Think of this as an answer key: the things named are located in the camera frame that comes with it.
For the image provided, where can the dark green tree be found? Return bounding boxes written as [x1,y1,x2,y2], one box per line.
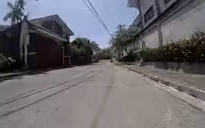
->
[69,37,100,66]

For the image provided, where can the green leafy tree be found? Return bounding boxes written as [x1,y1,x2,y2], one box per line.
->
[109,23,139,54]

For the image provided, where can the grey concrete road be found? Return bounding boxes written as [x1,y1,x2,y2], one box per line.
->
[0,59,205,128]

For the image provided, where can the dark brown house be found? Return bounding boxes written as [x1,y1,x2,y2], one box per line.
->
[0,14,75,72]

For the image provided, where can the white pillar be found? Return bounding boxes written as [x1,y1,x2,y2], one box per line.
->
[19,17,31,68]

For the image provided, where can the large pale grey building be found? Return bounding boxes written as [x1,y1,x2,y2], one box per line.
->
[127,0,205,51]

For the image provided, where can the flowering hedge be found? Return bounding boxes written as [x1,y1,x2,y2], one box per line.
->
[136,30,205,65]

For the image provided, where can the raised concrete sidewalk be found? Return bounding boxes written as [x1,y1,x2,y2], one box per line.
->
[118,62,205,105]

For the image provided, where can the pale flowering bush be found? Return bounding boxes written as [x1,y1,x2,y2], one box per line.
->
[0,53,18,72]

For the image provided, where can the tall palm tree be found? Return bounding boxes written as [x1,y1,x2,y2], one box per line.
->
[2,0,27,26]

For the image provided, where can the overhead wires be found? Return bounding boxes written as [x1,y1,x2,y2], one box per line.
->
[82,0,114,37]

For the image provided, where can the low concrete planter wall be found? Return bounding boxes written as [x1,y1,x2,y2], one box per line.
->
[140,60,205,76]

